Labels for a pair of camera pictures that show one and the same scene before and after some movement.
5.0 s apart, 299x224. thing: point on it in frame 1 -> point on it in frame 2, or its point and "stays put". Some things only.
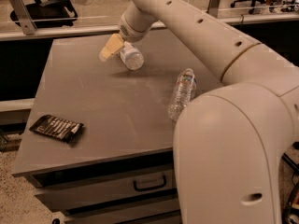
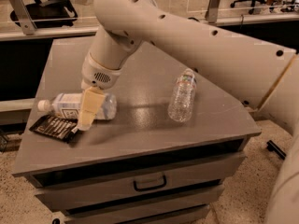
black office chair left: x=49 y=6 stays put
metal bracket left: x=26 y=21 stays put
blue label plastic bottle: x=131 y=56 -> x=67 y=106
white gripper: x=130 y=32 -> x=97 y=74
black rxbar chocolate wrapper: x=64 y=130 stays put
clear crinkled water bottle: x=183 y=92 stays put
